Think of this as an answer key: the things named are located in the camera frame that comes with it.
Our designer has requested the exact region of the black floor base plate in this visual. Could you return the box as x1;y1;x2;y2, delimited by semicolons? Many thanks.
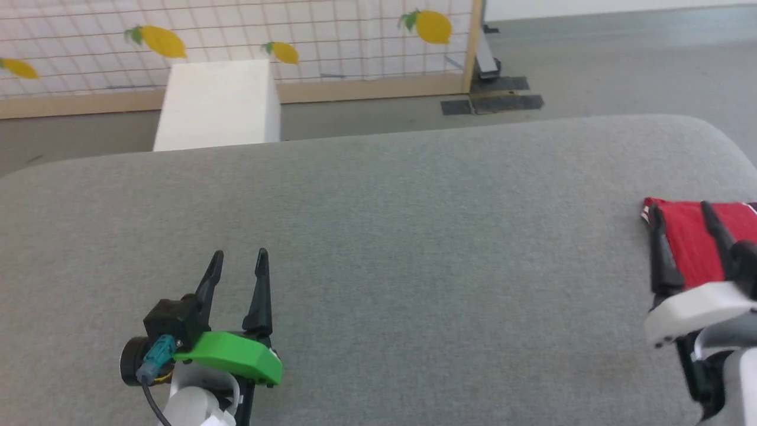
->
441;76;545;116

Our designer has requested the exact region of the white rectangular box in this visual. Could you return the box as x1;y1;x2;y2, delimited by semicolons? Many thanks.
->
153;59;282;153

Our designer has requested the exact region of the black cable with teal plug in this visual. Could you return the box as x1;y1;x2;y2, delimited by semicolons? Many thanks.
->
136;334;179;426

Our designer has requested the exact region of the grey metal panel brace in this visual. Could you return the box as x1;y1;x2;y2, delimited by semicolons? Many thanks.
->
476;22;503;79

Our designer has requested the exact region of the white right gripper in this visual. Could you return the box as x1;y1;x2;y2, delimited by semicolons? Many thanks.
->
643;201;757;350

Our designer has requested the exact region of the lemon print partition panel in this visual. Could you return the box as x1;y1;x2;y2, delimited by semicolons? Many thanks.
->
0;0;486;120

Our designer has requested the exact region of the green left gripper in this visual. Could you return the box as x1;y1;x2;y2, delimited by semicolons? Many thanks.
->
173;248;284;389

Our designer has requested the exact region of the red Bulls basketball jersey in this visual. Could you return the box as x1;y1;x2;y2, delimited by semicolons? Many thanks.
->
642;197;757;291

